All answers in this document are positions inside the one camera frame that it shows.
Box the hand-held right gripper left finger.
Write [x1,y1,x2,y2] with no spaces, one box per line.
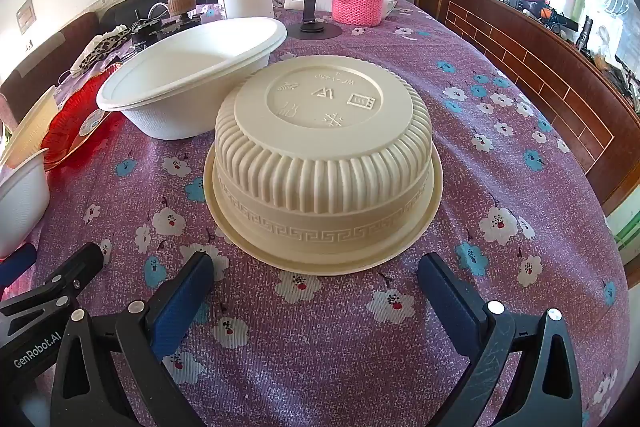
[50,251,216,427]

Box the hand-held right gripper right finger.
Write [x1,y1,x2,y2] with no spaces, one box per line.
[417,252,583,427]

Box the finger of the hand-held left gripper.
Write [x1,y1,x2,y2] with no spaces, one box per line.
[0,243,107,323]
[0,243,39,280]

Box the small white paper bowl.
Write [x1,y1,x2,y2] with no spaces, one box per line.
[0,149,51,259]

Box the cream ribbed plastic bowl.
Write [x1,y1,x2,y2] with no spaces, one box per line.
[0,86,59,168]
[202,55,444,277]

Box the large white paper bowl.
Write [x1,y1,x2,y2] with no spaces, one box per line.
[100,34,286,140]

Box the white plastic bowl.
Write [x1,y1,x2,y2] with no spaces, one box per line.
[96,18,289,110]

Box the purple floral tablecloth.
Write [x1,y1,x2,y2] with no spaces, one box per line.
[0,0,632,427]

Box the brown sofa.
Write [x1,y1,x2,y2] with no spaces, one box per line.
[0,9,101,128]

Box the leopard print cloth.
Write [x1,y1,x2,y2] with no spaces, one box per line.
[75,29,134,72]

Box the wooden partition cabinet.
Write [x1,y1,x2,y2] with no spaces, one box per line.
[415,0,640,218]

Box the small dark jar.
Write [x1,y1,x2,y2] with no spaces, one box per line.
[160,0,201,38]

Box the black flashlight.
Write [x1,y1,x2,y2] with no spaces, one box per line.
[575,17,596,54]

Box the orange black tool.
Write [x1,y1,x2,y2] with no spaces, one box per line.
[517,0,568,35]

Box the brown wall panel box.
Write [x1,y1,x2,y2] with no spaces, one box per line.
[15,0,37,35]

